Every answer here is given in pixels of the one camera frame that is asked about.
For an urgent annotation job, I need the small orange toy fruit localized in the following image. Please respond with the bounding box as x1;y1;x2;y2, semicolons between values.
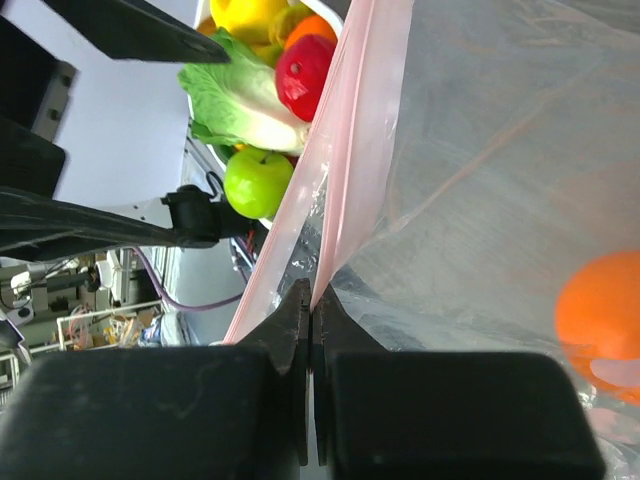
284;14;338;50

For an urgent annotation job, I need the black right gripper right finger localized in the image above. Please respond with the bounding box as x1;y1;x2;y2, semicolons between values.
312;289;605;479

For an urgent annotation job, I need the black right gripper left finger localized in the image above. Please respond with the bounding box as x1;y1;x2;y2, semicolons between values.
1;280;310;479

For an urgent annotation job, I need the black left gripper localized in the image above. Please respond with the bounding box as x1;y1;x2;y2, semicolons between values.
1;0;230;262

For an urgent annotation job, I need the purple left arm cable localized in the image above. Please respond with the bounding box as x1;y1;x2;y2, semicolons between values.
132;244;249;315

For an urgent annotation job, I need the green toy apple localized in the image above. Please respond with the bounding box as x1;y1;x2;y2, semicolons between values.
223;147;294;220

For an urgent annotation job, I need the green toy lettuce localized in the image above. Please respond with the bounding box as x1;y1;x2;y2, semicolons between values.
177;29;310;156

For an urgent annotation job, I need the clear zip top bag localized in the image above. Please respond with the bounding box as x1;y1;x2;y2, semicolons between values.
225;1;639;479

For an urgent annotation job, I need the yellow toy bell pepper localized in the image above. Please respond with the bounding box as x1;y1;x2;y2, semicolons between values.
209;0;288;44

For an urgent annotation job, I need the red toy apple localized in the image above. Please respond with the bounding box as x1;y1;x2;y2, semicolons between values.
275;34;336;122

